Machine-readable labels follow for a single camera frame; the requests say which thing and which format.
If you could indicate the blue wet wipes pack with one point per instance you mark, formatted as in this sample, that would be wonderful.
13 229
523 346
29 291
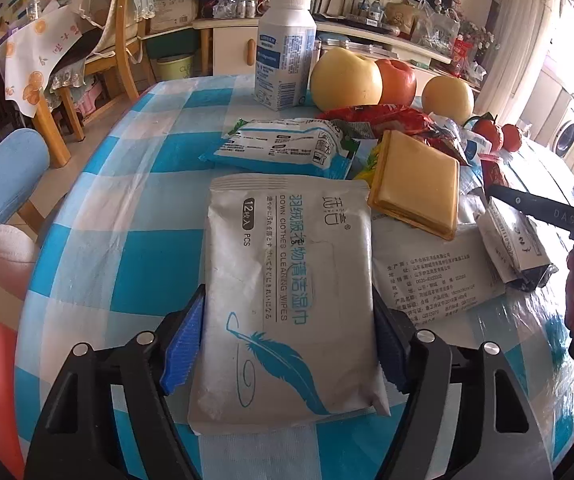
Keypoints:
277 147

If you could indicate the brown paper bag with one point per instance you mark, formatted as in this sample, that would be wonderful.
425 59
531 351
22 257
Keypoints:
399 19

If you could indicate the yellow wafer pack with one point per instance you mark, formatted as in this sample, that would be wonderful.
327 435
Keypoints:
417 180

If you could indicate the clear plastic bag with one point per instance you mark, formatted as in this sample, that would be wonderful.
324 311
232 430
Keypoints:
434 25

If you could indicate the red snack wrapper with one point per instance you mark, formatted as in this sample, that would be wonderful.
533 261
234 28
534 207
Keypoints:
392 117

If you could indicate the wooden chair with lace cover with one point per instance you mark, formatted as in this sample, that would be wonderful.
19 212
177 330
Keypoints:
117 20

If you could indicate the blue cushioned chair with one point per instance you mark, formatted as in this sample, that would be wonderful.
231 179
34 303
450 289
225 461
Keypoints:
7 170

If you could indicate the washing machine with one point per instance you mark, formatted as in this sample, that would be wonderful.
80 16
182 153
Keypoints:
569 132

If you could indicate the orange print cloth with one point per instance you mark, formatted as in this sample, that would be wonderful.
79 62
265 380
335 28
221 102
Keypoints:
37 55

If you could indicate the tangerine with leaf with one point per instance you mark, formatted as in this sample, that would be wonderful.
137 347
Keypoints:
487 136

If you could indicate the red apple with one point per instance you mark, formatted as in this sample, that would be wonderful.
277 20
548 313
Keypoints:
399 82

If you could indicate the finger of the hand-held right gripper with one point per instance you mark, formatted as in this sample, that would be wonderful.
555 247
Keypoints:
542 207

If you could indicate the small white packet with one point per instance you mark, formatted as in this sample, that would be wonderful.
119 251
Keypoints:
509 240

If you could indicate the green bucket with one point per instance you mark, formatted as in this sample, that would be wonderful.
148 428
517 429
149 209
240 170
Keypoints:
174 67

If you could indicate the large yellow pear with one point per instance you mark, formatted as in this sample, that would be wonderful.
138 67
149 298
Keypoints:
344 82

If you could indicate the yellow snack wrapper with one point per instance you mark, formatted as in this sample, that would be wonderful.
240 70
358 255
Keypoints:
369 162

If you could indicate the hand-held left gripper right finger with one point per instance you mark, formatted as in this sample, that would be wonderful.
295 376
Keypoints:
393 355

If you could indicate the white plastic bottle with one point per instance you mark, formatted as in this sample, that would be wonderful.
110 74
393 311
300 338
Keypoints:
282 60

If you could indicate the red packet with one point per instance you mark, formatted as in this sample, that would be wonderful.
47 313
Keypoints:
494 175

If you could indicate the white printed paper wrapper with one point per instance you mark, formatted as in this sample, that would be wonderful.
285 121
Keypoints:
427 280

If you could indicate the blue checked tablecloth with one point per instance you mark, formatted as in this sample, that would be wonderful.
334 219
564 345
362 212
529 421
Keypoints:
132 240

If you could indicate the small yellow pear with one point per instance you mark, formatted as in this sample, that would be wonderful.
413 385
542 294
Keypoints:
447 97

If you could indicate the cream television cabinet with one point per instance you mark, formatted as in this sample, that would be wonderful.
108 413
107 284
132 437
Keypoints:
227 45

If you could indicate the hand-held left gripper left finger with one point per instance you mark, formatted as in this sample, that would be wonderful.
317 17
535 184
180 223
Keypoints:
183 345

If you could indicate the grey wet wipes pack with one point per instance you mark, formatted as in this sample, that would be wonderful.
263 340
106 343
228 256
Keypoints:
287 285

